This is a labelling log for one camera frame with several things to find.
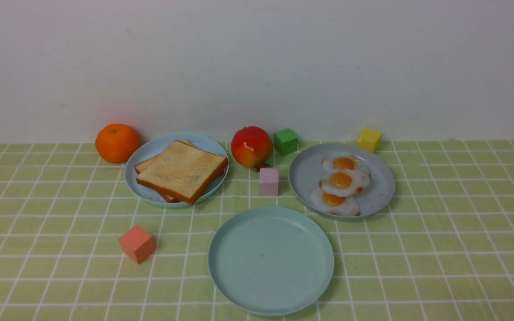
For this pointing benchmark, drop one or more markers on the orange fruit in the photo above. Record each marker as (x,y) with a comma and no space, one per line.
(117,142)

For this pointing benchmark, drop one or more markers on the yellow cube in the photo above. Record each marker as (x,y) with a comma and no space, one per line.
(369,140)

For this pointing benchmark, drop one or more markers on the teal front plate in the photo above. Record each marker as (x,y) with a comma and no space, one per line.
(271,261)

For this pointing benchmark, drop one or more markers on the fried egg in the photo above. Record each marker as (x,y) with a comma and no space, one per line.
(344,182)
(344,161)
(335,205)

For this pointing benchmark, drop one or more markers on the green checkered tablecloth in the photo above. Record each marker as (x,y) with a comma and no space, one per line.
(442,250)

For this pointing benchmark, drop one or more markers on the toast slice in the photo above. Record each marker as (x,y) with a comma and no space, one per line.
(203,168)
(164,172)

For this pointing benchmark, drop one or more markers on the light blue plate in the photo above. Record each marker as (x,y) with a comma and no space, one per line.
(155,147)

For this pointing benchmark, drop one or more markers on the grey plate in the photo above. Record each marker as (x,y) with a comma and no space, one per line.
(306,171)

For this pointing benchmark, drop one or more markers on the salmon red cube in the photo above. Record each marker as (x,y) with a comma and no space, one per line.
(137,244)

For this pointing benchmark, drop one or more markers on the green cube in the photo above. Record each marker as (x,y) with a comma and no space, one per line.
(285,141)

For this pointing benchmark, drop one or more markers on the pink cube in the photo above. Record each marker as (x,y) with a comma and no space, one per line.
(268,182)

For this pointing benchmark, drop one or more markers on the red yellow apple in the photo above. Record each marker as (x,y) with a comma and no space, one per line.
(251,147)

